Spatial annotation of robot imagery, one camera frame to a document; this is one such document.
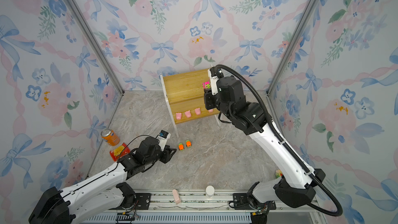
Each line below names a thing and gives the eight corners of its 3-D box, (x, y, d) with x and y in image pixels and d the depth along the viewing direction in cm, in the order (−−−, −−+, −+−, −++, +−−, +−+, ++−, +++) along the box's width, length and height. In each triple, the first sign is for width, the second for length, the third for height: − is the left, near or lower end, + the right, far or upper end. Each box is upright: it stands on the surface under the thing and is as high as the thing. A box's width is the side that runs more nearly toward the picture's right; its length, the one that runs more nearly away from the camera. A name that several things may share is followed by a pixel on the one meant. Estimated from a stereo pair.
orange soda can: (108, 146, 94) (98, 137, 85) (111, 138, 98) (102, 128, 89) (118, 146, 94) (109, 137, 85) (121, 138, 98) (113, 128, 89)
